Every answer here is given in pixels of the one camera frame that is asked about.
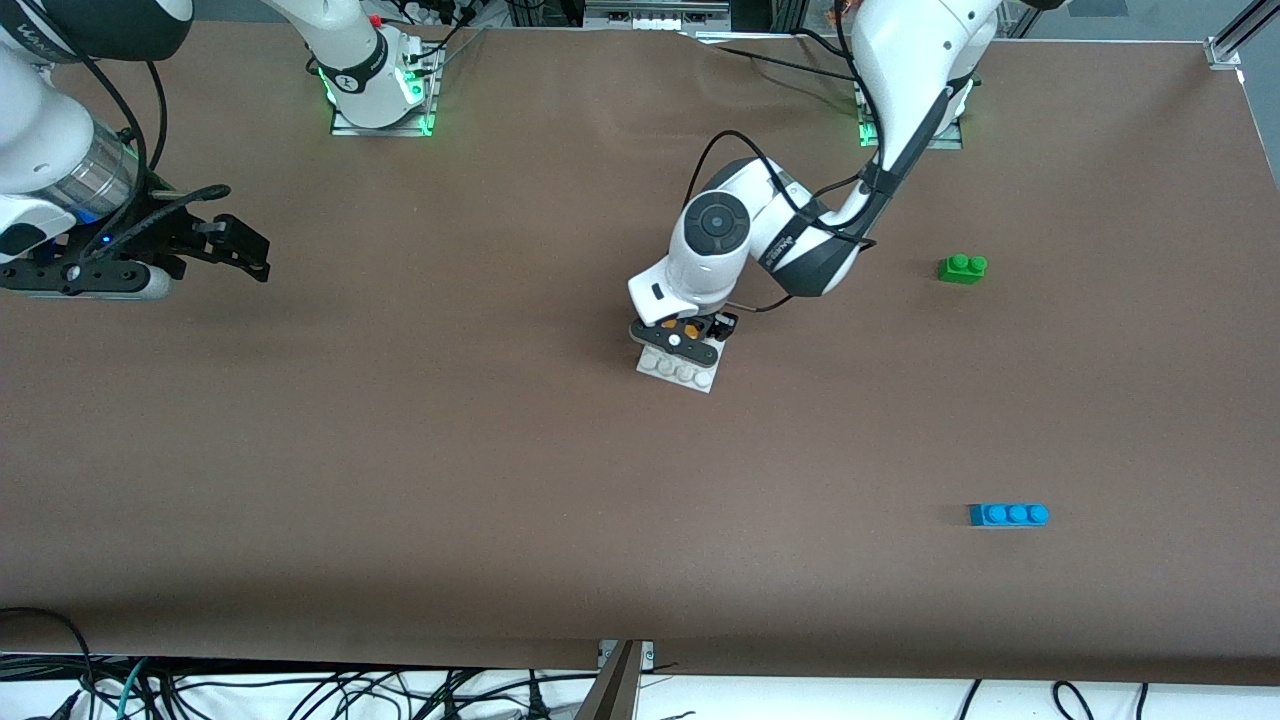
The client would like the white studded base plate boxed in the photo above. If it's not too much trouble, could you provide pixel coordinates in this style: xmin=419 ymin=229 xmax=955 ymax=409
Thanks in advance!
xmin=636 ymin=340 xmax=723 ymax=394

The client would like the blue three-stud block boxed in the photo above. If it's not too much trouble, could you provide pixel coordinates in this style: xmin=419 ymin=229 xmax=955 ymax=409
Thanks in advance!
xmin=968 ymin=502 xmax=1050 ymax=528

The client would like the brown table cover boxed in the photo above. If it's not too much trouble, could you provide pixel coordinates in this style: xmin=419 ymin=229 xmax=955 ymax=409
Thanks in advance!
xmin=0 ymin=18 xmax=1280 ymax=686

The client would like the dark aluminium profile leg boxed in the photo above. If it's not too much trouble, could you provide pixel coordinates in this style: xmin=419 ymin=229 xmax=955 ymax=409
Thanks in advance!
xmin=572 ymin=640 xmax=643 ymax=720

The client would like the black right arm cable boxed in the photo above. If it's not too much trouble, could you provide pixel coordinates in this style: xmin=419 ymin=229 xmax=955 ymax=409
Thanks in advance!
xmin=20 ymin=0 xmax=233 ymax=256

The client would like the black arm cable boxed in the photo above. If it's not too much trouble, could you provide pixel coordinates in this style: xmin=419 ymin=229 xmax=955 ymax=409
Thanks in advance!
xmin=20 ymin=0 xmax=233 ymax=256
xmin=695 ymin=130 xmax=881 ymax=313

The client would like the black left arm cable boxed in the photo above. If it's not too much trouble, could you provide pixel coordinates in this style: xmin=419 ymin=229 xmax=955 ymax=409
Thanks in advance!
xmin=695 ymin=130 xmax=881 ymax=313

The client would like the black base power cable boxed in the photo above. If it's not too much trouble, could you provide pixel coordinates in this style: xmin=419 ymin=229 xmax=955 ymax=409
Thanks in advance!
xmin=795 ymin=28 xmax=859 ymax=59
xmin=715 ymin=45 xmax=861 ymax=81

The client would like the grey metal rail device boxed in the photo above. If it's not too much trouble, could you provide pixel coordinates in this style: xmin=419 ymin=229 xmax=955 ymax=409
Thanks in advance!
xmin=583 ymin=0 xmax=733 ymax=33

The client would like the black base cable bundle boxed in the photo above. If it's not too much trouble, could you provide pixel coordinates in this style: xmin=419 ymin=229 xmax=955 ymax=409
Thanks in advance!
xmin=400 ymin=0 xmax=491 ymax=71

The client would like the silver metal table bracket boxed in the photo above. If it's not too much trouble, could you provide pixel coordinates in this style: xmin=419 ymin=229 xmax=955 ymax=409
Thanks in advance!
xmin=597 ymin=640 xmax=656 ymax=673

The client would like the black looping floor cable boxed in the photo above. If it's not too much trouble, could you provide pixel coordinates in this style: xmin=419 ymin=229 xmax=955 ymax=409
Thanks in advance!
xmin=0 ymin=607 xmax=96 ymax=720

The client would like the teal floor cable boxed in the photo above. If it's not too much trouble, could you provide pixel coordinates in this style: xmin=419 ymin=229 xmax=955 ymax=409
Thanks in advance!
xmin=115 ymin=657 xmax=153 ymax=720

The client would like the black floor cable tangle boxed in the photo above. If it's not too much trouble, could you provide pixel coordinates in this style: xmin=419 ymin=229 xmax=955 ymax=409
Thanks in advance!
xmin=150 ymin=668 xmax=601 ymax=720

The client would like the aluminium table corner bracket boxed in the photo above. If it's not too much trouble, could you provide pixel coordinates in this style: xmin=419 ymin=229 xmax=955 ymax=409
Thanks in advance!
xmin=1205 ymin=0 xmax=1280 ymax=71

